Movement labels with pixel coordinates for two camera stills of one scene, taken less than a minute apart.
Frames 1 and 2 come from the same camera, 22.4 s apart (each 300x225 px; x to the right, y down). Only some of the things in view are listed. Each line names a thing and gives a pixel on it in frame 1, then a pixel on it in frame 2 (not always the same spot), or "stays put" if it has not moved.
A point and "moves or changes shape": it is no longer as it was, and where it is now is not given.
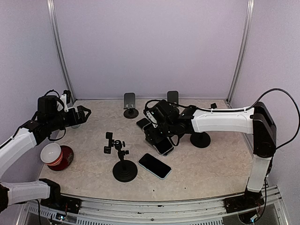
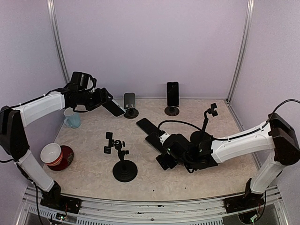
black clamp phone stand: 123,171 stays put
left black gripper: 81,119 -> 100,99
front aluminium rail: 207,211 stays put
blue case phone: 154,166 -> 114,108
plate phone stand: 130,112 stays put
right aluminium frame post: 242,53 stays put
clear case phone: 165,151 moves or changes shape
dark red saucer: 67,158 stays put
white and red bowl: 51,154 stays put
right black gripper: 153,137 -> 162,157
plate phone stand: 173,96 moves or changes shape
